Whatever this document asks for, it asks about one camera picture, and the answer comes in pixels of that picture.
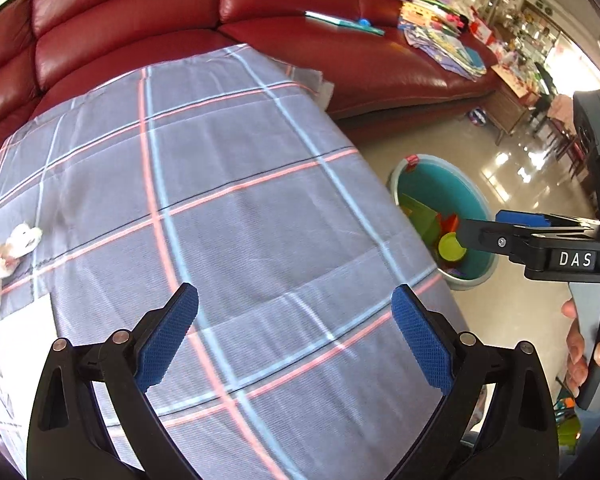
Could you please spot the folded printed cloths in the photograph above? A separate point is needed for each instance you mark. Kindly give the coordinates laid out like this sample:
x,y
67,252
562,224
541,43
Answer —
x,y
450,55

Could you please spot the thin teal book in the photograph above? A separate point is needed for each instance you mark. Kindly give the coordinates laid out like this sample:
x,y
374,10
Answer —
x,y
340,21

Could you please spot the green plastic toy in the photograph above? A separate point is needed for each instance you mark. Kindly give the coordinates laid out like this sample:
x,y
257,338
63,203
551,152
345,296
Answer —
x,y
567,425

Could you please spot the person's right hand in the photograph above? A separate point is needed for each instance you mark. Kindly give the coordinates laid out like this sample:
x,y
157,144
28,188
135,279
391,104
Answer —
x,y
575,350

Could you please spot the glass display cabinet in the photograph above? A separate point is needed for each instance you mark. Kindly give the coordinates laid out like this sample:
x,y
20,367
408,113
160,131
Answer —
x,y
530,25

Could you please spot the red gift box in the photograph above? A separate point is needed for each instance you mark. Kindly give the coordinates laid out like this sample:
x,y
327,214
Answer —
x,y
484,27

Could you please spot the red leather sofa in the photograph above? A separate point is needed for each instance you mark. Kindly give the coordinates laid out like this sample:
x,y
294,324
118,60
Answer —
x,y
130,20

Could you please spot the dining table with pink cloth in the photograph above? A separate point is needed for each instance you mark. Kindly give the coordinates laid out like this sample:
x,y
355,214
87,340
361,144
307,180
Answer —
x,y
565,125

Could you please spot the grey plaid cloth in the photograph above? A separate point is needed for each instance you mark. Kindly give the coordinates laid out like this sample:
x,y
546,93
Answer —
x,y
230,210

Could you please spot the blue and white ball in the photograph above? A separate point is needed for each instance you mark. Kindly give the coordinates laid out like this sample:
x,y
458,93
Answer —
x,y
477,117

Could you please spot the red bucket tag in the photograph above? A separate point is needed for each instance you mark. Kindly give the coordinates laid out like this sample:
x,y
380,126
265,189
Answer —
x,y
412,163

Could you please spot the red snack bag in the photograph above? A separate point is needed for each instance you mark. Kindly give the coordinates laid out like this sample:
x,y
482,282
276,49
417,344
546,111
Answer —
x,y
450,222

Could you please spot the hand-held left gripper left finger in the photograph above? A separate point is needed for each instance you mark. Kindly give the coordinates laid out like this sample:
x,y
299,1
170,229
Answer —
x,y
167,337

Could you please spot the green cardboard box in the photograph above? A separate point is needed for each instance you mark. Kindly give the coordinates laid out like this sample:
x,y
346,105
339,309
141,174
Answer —
x,y
420,220

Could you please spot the crumpled white tissue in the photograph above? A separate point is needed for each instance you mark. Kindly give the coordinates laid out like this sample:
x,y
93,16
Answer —
x,y
10,250

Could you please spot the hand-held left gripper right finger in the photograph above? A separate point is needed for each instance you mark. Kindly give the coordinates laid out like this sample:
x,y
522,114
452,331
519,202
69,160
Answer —
x,y
422,340

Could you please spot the teal plastic bucket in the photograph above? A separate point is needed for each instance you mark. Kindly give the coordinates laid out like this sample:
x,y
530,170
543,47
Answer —
x,y
430,180

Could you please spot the wooden side table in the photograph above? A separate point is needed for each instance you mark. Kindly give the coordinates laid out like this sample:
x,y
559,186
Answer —
x,y
510,105

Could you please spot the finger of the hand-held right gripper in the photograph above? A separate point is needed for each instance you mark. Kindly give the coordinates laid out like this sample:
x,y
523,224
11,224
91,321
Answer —
x,y
520,219
485,240

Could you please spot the stack of children's books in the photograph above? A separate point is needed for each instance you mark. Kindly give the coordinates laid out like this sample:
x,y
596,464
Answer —
x,y
430,15

